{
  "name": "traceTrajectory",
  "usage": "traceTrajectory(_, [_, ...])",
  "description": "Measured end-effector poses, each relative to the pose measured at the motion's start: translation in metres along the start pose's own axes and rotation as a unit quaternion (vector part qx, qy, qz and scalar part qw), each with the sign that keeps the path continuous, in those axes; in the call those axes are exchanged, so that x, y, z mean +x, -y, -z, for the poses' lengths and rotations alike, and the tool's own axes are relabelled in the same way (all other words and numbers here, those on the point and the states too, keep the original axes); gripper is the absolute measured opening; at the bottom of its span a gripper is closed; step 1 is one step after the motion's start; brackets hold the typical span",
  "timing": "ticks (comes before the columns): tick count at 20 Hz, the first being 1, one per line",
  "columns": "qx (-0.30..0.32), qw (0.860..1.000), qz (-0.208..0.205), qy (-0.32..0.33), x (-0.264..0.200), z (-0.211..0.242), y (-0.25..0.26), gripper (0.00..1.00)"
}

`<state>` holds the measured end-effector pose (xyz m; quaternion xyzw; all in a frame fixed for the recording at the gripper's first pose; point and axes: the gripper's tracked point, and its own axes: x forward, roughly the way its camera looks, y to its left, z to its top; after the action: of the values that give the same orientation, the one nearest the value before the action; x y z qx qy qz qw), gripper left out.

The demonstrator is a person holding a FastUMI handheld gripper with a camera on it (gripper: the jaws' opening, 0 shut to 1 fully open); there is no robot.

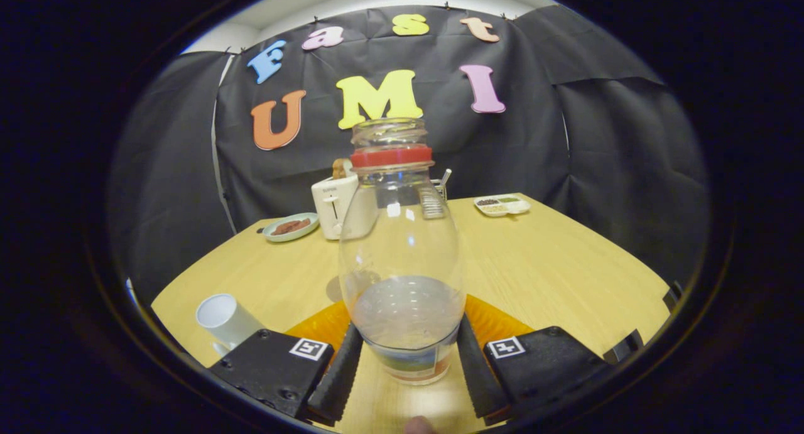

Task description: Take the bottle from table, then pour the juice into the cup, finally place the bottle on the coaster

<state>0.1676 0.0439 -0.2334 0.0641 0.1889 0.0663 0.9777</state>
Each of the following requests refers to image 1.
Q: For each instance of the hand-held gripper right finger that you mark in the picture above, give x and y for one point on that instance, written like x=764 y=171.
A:
x=477 y=377

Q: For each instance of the wooden table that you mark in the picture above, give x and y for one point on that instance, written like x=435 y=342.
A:
x=534 y=264

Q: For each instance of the clear plastic juice bottle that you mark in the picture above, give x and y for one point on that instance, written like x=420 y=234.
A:
x=402 y=245

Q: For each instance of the small metal rack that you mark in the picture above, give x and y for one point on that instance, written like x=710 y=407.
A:
x=441 y=189

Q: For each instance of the white divided food tray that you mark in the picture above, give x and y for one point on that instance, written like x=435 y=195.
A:
x=502 y=206

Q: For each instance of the black backdrop cloth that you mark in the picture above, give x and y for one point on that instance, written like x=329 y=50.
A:
x=534 y=139

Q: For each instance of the brown meat slices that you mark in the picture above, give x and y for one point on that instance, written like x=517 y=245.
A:
x=291 y=227

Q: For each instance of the pale green plate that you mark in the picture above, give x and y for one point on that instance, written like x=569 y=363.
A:
x=273 y=234

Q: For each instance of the toasted bread slice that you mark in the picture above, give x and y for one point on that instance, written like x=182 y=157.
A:
x=340 y=168

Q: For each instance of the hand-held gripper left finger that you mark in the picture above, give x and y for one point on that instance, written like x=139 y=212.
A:
x=339 y=377

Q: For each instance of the black chair backrest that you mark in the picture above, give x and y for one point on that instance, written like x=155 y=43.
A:
x=623 y=347
x=673 y=296

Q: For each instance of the white cup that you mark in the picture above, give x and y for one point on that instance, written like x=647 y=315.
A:
x=229 y=318

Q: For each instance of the white toaster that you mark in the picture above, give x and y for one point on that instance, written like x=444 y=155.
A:
x=330 y=205

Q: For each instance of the round brown coaster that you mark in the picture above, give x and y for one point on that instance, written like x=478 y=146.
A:
x=333 y=289

